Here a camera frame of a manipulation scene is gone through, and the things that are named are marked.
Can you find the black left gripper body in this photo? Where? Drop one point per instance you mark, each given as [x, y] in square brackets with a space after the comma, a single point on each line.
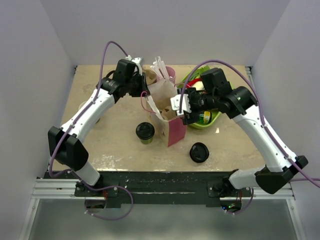
[136, 85]

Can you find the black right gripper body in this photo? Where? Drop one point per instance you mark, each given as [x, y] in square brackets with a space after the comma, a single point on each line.
[200, 102]

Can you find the black coffee cup lid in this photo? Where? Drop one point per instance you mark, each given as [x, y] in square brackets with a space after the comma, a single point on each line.
[145, 131]

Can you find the pink paper gift bag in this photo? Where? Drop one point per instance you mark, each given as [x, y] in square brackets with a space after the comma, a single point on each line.
[169, 127]

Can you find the green paper coffee cup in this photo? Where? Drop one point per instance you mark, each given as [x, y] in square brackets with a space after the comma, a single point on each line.
[146, 140]

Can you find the cardboard cup carrier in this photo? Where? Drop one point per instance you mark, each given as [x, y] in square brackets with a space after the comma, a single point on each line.
[166, 112]

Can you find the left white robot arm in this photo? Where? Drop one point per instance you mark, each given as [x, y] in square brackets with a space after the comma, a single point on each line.
[66, 142]

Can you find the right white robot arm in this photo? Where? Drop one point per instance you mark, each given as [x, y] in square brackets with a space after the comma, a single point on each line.
[280, 163]

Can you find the white radish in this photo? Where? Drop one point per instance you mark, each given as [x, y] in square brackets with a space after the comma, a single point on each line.
[198, 86]

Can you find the green plastic tray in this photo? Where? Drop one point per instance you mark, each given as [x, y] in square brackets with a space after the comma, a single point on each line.
[215, 114]

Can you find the stack of cardboard cup carriers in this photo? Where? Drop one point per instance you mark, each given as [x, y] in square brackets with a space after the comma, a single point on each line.
[150, 75]

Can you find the green glass bottle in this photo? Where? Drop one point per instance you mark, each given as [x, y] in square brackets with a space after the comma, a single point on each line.
[205, 117]

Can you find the green leafy herb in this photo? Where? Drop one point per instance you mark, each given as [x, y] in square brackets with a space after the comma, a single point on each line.
[203, 69]

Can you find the white wrapped straws bundle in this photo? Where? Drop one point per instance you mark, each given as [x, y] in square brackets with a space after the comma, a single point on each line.
[159, 67]

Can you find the pink straw holder cup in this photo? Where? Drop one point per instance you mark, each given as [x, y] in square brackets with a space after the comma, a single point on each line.
[171, 72]

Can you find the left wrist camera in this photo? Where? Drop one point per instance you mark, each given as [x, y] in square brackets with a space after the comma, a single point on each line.
[137, 60]

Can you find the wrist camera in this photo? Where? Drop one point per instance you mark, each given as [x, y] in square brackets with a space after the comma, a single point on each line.
[137, 60]
[180, 105]

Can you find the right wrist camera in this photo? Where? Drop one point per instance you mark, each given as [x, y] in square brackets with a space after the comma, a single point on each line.
[180, 105]

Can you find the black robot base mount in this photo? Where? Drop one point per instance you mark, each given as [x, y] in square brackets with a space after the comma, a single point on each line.
[116, 188]

